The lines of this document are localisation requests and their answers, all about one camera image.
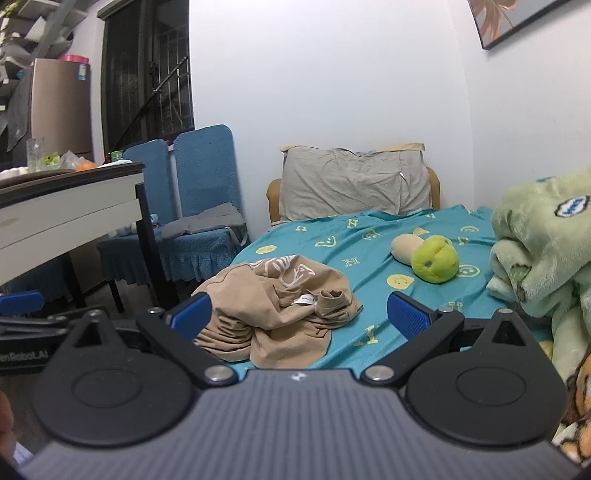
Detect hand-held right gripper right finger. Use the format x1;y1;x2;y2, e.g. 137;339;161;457
361;292;533;388

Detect framed wall picture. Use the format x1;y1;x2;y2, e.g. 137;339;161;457
467;0;573;51

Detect green and beige plush toy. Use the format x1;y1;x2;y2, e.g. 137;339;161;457
390;233;459;284

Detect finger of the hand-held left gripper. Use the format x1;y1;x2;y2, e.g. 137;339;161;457
0;291;87;340

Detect plastic bag with oranges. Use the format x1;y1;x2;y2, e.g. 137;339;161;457
60;150;100;172

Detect white table with dark top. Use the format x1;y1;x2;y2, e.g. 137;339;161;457
0;161;174;315

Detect brown refrigerator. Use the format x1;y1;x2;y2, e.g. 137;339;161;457
9;58;93;167

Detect tan printed shirt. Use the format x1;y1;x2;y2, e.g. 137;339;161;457
190;255;363;370

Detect tan padded headboard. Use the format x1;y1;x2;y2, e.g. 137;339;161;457
266;166;441;227

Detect teal patterned bed sheet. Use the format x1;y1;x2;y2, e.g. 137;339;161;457
191;205;555;372

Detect cream pillow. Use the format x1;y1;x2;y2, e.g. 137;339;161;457
281;142;426;155

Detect dark window with grille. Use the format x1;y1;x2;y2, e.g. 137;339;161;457
100;0;195;153

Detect grey pillow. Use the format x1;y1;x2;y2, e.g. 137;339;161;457
279;145;435;222

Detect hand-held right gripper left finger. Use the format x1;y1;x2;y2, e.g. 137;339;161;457
67;292;237;389

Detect green fleece printed blanket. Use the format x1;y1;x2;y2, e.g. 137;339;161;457
487;166;591;462

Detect grey folded cloth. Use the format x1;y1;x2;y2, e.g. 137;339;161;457
160;203;250;245

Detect clear drinking glass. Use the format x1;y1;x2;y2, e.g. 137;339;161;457
26;137;47;172

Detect blue covered chair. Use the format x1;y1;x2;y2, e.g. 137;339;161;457
96;139;178;282
159;124;252;283

